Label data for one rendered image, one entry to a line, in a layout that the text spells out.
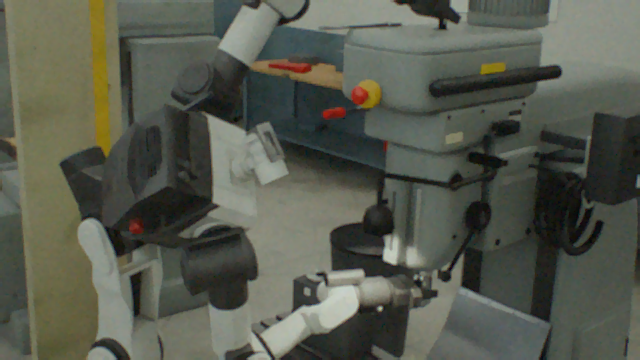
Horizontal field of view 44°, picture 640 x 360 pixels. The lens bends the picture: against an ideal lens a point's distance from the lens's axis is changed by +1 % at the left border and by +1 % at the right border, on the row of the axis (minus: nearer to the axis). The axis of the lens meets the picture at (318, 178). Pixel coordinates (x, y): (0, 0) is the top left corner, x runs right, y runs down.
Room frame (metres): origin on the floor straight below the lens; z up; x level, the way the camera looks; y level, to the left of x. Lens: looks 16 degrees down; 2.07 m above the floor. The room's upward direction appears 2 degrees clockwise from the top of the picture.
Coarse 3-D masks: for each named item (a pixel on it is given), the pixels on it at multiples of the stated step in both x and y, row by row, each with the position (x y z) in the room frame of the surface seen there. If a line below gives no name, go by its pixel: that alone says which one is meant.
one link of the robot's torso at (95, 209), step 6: (96, 204) 1.85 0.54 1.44; (84, 210) 1.86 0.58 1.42; (90, 210) 1.85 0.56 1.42; (96, 210) 1.84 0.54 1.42; (102, 210) 1.84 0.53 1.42; (84, 216) 1.85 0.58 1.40; (90, 216) 1.85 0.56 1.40; (96, 216) 1.84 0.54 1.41; (102, 216) 1.83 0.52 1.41; (102, 222) 1.83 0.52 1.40; (108, 228) 1.82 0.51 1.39; (108, 234) 1.82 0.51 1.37; (114, 234) 1.82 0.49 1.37; (114, 240) 1.82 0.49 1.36; (120, 240) 1.82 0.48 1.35; (114, 246) 1.82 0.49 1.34; (120, 246) 1.83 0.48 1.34; (126, 246) 1.84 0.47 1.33
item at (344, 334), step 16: (320, 272) 2.20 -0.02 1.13; (304, 288) 2.14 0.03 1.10; (304, 304) 2.14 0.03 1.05; (352, 320) 2.04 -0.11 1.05; (368, 320) 2.10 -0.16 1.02; (320, 336) 2.10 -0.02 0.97; (336, 336) 2.06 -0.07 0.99; (352, 336) 2.04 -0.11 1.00; (368, 336) 2.10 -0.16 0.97; (336, 352) 2.06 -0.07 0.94; (352, 352) 2.05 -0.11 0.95
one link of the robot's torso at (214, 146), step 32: (160, 128) 1.63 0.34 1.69; (192, 128) 1.68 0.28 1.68; (224, 128) 1.76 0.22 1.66; (128, 160) 1.67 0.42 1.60; (160, 160) 1.58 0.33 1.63; (192, 160) 1.62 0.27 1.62; (224, 160) 1.70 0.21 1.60; (128, 192) 1.62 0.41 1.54; (160, 192) 1.55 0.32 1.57; (192, 192) 1.57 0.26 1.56; (224, 192) 1.64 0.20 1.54; (128, 224) 1.65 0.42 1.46; (160, 224) 1.63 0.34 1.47; (192, 224) 1.61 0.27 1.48; (224, 224) 1.63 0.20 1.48
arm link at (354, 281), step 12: (324, 276) 1.78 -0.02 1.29; (336, 276) 1.77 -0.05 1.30; (348, 276) 1.78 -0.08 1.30; (360, 276) 1.79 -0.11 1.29; (324, 288) 1.80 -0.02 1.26; (336, 288) 1.77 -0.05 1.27; (348, 288) 1.77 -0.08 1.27; (360, 288) 1.78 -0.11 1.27; (372, 288) 1.78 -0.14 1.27; (324, 300) 1.77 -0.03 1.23; (360, 300) 1.77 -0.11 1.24; (372, 300) 1.77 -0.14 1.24; (360, 312) 1.77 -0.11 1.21
